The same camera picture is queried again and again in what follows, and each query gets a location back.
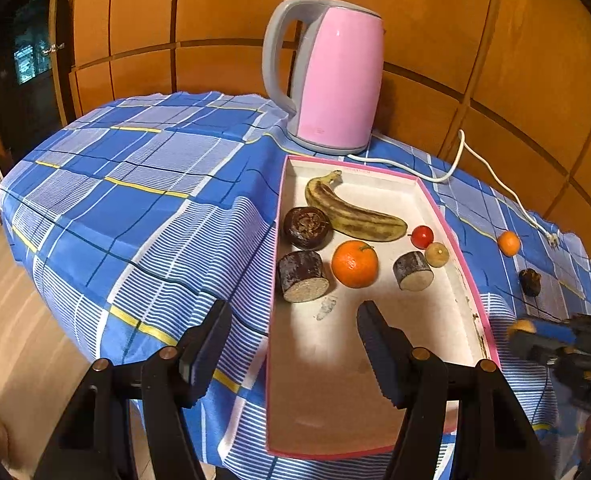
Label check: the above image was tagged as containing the wooden panelled wardrobe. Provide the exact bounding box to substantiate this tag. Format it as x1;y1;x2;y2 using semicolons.
50;0;591;256

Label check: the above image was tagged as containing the small yellowish round fruit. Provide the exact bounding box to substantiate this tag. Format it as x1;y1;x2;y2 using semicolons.
425;242;449;267
507;319;537;341

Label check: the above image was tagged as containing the orange tangerine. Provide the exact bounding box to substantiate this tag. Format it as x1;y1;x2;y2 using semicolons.
497;230;521;258
331;240;379;289

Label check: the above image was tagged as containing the dark glass door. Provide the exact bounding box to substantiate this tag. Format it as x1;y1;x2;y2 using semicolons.
0;0;71;161

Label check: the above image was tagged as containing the dark brown round fruit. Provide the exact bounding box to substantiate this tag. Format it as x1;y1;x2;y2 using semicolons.
519;268;542;297
282;206;333;250

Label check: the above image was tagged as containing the white tray with pink rim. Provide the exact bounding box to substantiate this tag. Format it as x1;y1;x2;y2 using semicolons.
265;154;501;459

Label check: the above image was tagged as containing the white power cable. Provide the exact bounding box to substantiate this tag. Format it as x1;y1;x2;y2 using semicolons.
348;129;560;250

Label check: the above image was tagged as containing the pink electric kettle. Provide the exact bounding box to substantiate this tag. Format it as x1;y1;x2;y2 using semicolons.
262;0;386;156

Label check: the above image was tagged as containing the dark sugarcane piece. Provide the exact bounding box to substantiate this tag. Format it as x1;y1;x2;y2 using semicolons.
276;251;331;304
393;251;435;292

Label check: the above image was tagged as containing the spotted yellow banana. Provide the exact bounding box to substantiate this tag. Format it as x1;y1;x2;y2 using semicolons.
304;170;409;242

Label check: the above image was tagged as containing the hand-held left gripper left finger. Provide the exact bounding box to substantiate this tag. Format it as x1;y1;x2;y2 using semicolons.
35;300;233;480

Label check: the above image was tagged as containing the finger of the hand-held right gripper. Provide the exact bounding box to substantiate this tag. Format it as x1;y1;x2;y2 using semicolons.
510;321;579;363

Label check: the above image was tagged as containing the blue plaid tablecloth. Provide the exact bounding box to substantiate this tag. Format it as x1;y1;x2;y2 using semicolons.
0;91;591;471

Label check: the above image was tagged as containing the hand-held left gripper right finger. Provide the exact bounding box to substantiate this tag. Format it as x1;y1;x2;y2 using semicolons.
356;300;563;480

